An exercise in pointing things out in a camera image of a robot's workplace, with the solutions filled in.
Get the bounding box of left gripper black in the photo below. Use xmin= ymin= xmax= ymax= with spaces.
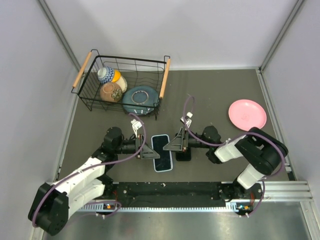
xmin=114 ymin=134 xmax=160 ymax=159

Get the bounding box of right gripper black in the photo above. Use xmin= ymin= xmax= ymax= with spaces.
xmin=164 ymin=127 xmax=212 ymax=153

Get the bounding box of blue smartphone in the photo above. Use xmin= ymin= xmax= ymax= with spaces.
xmin=175 ymin=149 xmax=192 ymax=162

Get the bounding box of black smartphone face down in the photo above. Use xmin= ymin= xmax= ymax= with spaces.
xmin=150 ymin=134 xmax=174 ymax=173

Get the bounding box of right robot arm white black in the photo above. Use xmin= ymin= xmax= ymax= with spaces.
xmin=163 ymin=125 xmax=289 ymax=202

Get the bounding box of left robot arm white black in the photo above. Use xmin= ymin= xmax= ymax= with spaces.
xmin=27 ymin=127 xmax=160 ymax=236

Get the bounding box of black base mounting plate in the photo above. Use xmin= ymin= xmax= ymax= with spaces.
xmin=96 ymin=182 xmax=256 ymax=208

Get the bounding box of dark teal plate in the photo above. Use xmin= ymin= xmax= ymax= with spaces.
xmin=122 ymin=85 xmax=159 ymax=116

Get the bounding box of brown ceramic bowl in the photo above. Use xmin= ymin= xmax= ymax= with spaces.
xmin=100 ymin=82 xmax=123 ymax=103

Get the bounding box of pink plate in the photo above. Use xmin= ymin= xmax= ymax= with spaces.
xmin=228 ymin=99 xmax=267 ymax=131

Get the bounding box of beige bowl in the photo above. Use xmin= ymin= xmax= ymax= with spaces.
xmin=115 ymin=76 xmax=128 ymax=93

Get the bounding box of yellow bowl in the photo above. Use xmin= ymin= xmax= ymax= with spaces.
xmin=112 ymin=69 xmax=121 ymax=83

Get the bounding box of blue white patterned bowl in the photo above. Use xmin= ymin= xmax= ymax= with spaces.
xmin=97 ymin=66 xmax=115 ymax=84

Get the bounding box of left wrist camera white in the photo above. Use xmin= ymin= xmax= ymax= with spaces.
xmin=130 ymin=119 xmax=143 ymax=137

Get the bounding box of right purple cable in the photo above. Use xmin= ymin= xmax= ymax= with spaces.
xmin=184 ymin=94 xmax=286 ymax=218

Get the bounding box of purple cable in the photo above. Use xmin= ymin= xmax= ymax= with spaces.
xmin=31 ymin=112 xmax=147 ymax=228
xmin=184 ymin=94 xmax=286 ymax=218

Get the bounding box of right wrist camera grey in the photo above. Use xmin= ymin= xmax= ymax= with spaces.
xmin=180 ymin=112 xmax=193 ymax=128

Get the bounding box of grey slotted cable duct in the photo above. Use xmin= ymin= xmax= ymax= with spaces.
xmin=78 ymin=202 xmax=239 ymax=213

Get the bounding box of black wire dish basket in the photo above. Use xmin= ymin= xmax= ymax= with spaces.
xmin=71 ymin=49 xmax=171 ymax=117

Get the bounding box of aluminium frame rail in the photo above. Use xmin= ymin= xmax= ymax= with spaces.
xmin=259 ymin=181 xmax=313 ymax=201

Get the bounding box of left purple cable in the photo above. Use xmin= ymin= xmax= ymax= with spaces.
xmin=31 ymin=112 xmax=147 ymax=228

